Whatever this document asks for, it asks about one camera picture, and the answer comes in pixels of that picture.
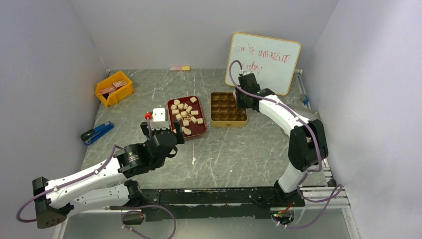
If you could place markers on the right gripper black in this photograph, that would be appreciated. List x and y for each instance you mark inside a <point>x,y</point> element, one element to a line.
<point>242,100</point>

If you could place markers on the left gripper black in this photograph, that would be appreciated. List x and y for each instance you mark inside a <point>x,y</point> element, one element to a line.
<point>177,130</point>

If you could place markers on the oval white chocolate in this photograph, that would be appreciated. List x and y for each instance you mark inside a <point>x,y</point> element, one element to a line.
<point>187,131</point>

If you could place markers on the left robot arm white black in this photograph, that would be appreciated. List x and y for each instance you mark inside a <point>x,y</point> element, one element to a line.
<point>108,183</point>

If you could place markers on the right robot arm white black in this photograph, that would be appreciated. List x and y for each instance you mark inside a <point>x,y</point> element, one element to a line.
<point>307,141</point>

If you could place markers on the gold chocolate box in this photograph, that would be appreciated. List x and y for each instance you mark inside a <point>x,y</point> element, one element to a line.
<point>224,111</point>

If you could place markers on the red rectangular tray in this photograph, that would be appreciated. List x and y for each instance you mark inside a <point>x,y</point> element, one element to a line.
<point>190,115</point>

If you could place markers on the yellow pink eraser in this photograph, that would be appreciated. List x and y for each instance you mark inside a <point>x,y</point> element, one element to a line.
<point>180,68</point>

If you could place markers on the silver box lid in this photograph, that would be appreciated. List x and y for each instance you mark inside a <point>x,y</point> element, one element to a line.
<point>309,114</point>

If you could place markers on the yellow plastic bin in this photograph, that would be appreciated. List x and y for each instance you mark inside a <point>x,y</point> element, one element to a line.
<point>115,97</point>

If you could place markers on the pink box in bin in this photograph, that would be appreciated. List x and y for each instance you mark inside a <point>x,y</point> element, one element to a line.
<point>115,86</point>

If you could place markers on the blue black stapler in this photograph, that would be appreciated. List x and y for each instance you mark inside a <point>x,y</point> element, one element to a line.
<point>92,135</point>

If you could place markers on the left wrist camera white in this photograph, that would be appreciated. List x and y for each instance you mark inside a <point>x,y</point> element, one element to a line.
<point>158,119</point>

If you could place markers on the whiteboard with yellow frame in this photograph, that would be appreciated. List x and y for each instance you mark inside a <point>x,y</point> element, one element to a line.
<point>272,60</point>

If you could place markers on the blue clip on rail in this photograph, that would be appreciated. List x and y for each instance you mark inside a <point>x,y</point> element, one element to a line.
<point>304,99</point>

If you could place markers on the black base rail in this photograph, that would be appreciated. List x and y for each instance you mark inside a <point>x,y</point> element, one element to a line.
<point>258,202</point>

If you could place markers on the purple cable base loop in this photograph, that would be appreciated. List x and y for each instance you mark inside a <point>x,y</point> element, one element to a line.
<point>137,215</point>

